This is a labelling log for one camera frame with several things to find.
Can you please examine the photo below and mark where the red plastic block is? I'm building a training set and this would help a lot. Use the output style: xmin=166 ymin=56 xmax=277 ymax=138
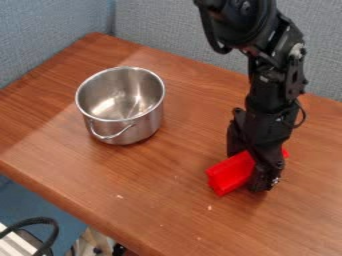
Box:
xmin=205 ymin=147 xmax=291 ymax=197

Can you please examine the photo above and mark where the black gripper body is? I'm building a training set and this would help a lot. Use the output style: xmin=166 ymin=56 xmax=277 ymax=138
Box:
xmin=229 ymin=96 xmax=305 ymax=168

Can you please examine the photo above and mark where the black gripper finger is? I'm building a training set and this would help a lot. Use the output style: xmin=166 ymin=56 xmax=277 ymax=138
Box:
xmin=247 ymin=161 xmax=285 ymax=192
xmin=227 ymin=125 xmax=246 ymax=157

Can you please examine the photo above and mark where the black chair frame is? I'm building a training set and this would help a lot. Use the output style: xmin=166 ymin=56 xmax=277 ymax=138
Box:
xmin=0 ymin=217 xmax=59 ymax=256

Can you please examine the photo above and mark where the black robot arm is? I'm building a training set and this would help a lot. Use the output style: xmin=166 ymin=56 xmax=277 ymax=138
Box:
xmin=193 ymin=0 xmax=307 ymax=192

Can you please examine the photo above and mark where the metal pot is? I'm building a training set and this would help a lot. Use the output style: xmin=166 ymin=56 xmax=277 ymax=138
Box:
xmin=75 ymin=66 xmax=166 ymax=145

